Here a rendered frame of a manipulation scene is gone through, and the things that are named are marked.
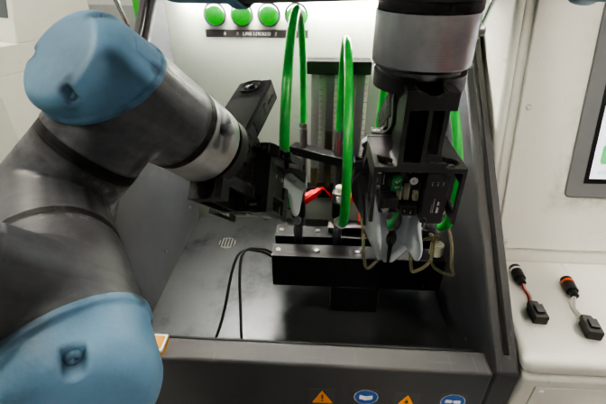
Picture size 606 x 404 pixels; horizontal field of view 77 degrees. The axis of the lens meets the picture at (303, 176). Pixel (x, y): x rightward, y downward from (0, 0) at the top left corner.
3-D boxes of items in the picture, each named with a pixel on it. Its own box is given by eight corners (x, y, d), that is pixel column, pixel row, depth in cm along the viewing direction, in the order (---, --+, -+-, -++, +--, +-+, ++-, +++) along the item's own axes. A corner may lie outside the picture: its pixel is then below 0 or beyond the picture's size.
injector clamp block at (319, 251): (274, 307, 82) (270, 254, 75) (279, 274, 91) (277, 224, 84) (433, 315, 81) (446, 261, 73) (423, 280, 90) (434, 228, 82)
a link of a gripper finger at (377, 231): (362, 291, 38) (370, 215, 33) (358, 252, 43) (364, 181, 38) (393, 292, 38) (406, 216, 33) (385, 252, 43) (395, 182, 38)
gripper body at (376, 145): (363, 228, 32) (378, 86, 26) (356, 177, 39) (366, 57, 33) (456, 231, 32) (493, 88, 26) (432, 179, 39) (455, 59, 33)
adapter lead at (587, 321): (601, 342, 58) (606, 332, 57) (585, 339, 59) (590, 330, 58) (570, 283, 69) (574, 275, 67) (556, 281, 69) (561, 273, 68)
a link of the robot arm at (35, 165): (-95, 325, 19) (41, 157, 20) (-62, 216, 28) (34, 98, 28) (59, 349, 25) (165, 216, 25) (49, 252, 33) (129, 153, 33)
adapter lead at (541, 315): (546, 325, 61) (551, 316, 60) (532, 324, 61) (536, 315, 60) (518, 271, 71) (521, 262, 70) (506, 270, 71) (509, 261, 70)
